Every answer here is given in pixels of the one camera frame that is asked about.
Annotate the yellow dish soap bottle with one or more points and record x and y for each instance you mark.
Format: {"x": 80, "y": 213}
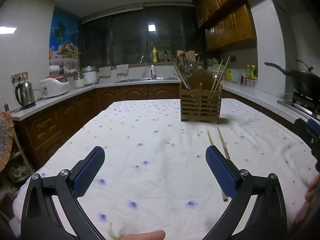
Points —
{"x": 155, "y": 54}

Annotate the small white jar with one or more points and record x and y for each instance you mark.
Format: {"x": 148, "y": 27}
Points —
{"x": 79, "y": 80}

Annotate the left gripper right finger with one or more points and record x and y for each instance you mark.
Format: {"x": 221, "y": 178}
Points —
{"x": 268, "y": 218}

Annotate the steel electric kettle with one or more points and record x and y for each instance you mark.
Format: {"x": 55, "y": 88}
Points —
{"x": 25, "y": 95}

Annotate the white steel pot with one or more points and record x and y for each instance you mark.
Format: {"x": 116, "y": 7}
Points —
{"x": 90, "y": 75}

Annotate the gas stove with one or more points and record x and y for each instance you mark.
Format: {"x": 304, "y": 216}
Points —
{"x": 305, "y": 106}

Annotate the black wok pan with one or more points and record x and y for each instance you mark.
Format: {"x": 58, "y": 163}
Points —
{"x": 305, "y": 82}

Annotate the chrome sink faucet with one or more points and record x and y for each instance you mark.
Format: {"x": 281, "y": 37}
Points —
{"x": 147, "y": 59}

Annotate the person left hand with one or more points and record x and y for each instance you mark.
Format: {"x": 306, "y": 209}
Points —
{"x": 155, "y": 235}

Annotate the floral white tablecloth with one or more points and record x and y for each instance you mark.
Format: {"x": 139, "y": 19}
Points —
{"x": 155, "y": 175}

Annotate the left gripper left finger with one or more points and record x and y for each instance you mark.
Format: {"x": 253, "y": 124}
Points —
{"x": 40, "y": 219}

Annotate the tropical fruit wall poster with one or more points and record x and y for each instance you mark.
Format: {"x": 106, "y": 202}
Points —
{"x": 64, "y": 40}

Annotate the white red rice cooker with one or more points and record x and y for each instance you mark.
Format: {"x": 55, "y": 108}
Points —
{"x": 53, "y": 86}

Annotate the wooden utensil holder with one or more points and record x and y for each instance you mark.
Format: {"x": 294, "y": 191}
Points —
{"x": 200, "y": 101}

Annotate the person right hand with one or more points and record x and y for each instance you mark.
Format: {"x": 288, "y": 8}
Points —
{"x": 311, "y": 197}

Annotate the dish drying rack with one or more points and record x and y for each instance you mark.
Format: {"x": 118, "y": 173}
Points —
{"x": 187, "y": 61}

